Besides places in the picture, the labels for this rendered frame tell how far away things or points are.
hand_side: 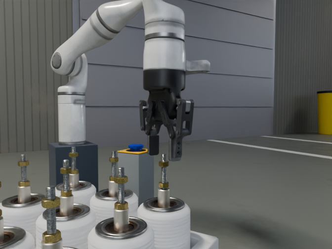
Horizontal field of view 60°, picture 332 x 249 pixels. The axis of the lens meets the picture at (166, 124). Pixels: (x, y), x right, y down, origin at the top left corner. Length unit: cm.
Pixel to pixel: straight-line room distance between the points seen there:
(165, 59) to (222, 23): 380
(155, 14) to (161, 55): 7
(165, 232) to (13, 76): 276
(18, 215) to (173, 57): 38
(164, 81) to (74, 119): 59
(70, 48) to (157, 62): 55
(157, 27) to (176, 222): 32
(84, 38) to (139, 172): 46
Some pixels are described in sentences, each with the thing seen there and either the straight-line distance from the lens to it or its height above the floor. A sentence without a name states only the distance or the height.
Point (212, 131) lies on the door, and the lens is 402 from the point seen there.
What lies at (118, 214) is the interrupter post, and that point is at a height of 28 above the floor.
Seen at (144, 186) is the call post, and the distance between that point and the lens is 76.
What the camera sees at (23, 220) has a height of 23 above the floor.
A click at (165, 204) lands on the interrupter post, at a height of 26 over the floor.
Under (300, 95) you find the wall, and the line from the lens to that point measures 556.
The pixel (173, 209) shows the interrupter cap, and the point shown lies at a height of 25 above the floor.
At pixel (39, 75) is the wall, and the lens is 315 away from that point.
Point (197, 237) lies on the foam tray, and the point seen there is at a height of 18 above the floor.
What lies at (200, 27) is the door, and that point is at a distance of 401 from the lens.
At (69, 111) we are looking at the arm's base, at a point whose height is 41.
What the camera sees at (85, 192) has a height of 25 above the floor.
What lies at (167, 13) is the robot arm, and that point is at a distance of 50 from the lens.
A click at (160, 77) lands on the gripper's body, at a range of 48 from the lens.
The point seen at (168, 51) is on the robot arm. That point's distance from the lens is 49.
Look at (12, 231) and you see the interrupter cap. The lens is 48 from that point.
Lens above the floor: 43
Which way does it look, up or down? 3 degrees down
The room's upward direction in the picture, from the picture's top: straight up
